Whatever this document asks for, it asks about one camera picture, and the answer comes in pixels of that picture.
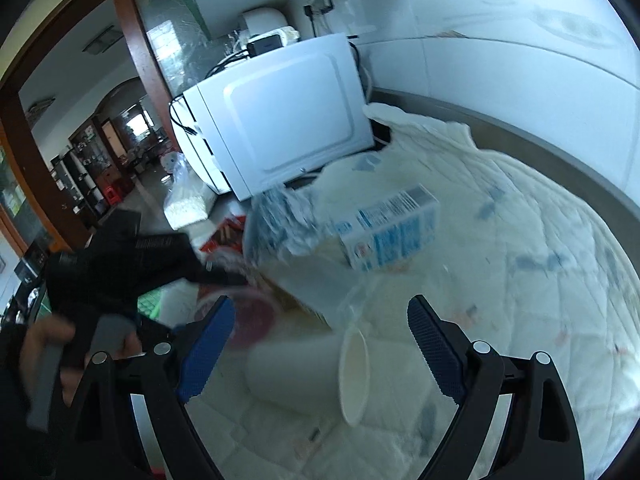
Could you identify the pink round container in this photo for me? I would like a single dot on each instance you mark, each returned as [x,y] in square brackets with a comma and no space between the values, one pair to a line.
[252,320]

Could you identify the white rounded countertop appliance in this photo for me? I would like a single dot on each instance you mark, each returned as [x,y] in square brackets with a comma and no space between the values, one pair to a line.
[262,20]

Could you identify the wall power socket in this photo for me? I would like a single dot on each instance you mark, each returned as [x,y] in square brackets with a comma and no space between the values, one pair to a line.
[320,0]

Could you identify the white microwave oven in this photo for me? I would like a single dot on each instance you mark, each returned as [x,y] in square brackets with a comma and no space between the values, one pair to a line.
[280,120]

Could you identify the ceiling light fixture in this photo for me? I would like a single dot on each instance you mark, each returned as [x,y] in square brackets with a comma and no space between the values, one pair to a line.
[102,40]

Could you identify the person's left hand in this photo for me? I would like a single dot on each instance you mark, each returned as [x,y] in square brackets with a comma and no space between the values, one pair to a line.
[45,340]

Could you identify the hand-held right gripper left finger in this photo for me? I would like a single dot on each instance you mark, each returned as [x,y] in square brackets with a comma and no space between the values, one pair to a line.
[205,355]

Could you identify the red snack packet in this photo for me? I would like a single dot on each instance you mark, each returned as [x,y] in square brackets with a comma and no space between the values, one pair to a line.
[222,237]

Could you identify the glass sliding door panel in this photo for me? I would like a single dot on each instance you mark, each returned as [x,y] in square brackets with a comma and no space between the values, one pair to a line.
[175,45]

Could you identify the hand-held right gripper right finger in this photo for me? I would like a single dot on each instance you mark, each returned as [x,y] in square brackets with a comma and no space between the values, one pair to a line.
[432,350]

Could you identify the white quilted printed mat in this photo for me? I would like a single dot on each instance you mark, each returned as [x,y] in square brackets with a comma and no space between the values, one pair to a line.
[525,260]

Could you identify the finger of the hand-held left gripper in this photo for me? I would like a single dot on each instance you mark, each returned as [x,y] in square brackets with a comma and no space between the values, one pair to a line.
[220,276]

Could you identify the black power adapter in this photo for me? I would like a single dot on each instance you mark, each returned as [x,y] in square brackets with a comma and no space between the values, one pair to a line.
[262,46]

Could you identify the white power strip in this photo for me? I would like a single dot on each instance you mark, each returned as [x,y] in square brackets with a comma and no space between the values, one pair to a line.
[290,35]

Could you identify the blue white milk carton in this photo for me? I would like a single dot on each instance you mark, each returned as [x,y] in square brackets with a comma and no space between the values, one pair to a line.
[390,230]

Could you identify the green plastic basket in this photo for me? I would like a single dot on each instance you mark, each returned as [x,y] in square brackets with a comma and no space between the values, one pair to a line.
[149,305]

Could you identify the clear bag of rice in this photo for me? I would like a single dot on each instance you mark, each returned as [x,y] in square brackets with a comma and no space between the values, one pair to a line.
[185,200]

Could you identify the white paper cup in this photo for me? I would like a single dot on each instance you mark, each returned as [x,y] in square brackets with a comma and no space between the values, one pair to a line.
[300,365]

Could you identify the blue white wrapper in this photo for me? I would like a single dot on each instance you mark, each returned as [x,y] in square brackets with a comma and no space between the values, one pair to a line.
[285,220]

